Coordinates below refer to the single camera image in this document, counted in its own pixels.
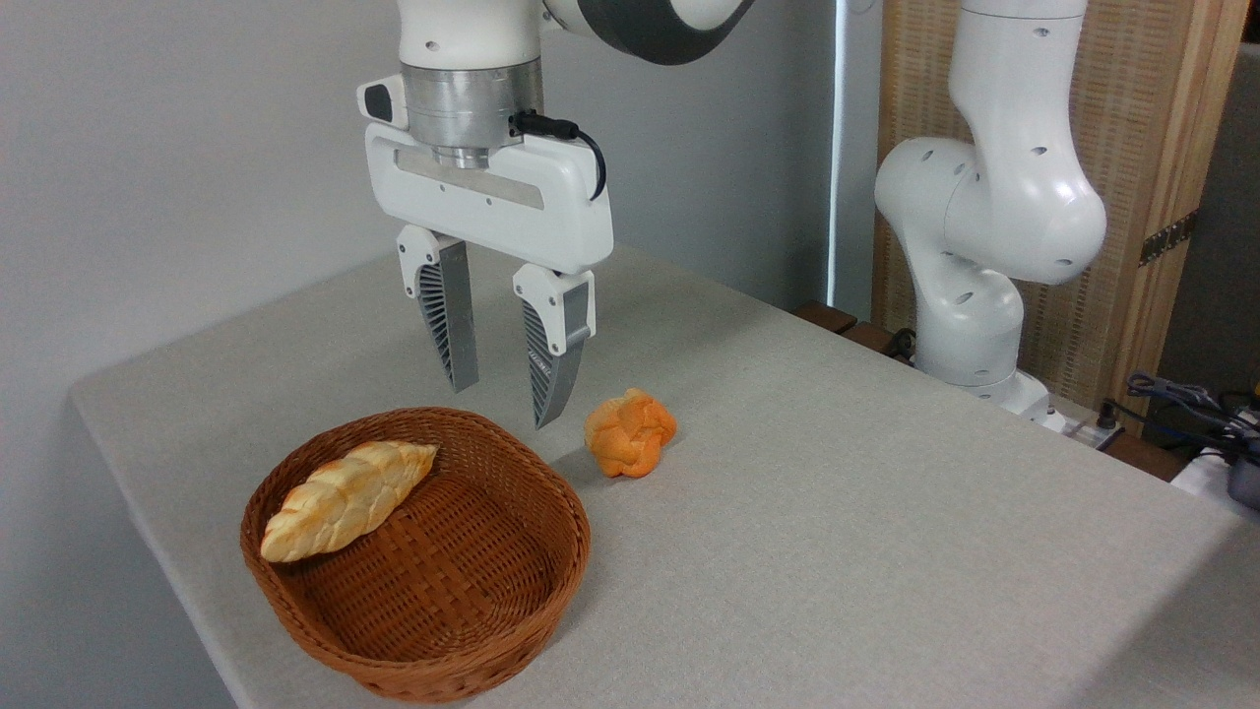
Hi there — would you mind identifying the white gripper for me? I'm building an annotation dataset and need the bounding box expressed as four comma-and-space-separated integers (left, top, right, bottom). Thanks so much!
364, 123, 615, 430

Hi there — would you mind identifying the round orange bread bun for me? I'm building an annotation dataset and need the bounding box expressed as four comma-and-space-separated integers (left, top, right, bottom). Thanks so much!
584, 387, 679, 481

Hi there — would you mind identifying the braided golden bread loaf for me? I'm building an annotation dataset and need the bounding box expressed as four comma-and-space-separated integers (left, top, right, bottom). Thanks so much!
260, 440, 440, 564

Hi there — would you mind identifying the brown wicker basket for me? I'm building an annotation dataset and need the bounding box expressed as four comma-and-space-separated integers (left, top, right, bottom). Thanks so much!
239, 407, 593, 704

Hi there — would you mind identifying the white wrist box black window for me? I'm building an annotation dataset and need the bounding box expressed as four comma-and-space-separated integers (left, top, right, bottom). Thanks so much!
356, 76, 410, 131

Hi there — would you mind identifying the woven wood-framed folding screen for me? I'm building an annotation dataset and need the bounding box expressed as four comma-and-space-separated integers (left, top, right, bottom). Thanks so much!
871, 0, 1252, 439

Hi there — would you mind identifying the dark metal screen hinge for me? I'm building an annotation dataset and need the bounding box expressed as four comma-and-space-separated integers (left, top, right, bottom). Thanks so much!
1139, 209, 1200, 268

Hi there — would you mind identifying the grey round container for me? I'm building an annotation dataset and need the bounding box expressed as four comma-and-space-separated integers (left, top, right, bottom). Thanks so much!
1225, 451, 1260, 512

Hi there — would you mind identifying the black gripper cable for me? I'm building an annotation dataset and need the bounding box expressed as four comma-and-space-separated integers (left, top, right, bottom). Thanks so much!
509, 109, 608, 203

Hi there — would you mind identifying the bundle of black cables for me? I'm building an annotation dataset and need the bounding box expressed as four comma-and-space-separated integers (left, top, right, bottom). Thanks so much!
1098, 370, 1260, 466

